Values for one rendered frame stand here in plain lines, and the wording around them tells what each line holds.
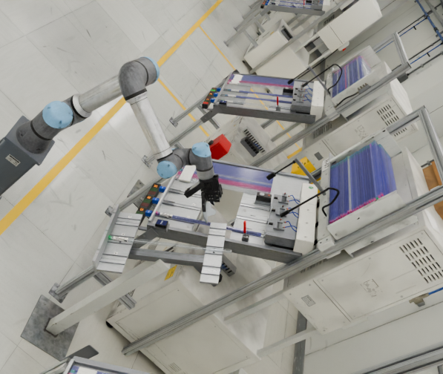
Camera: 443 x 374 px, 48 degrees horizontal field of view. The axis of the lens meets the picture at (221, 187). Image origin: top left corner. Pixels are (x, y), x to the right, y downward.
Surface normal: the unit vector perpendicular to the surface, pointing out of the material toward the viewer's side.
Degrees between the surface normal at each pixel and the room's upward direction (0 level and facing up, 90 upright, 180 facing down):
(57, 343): 0
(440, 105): 90
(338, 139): 90
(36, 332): 0
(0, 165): 90
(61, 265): 0
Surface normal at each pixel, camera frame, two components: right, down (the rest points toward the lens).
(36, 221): 0.74, -0.48
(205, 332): -0.19, 0.51
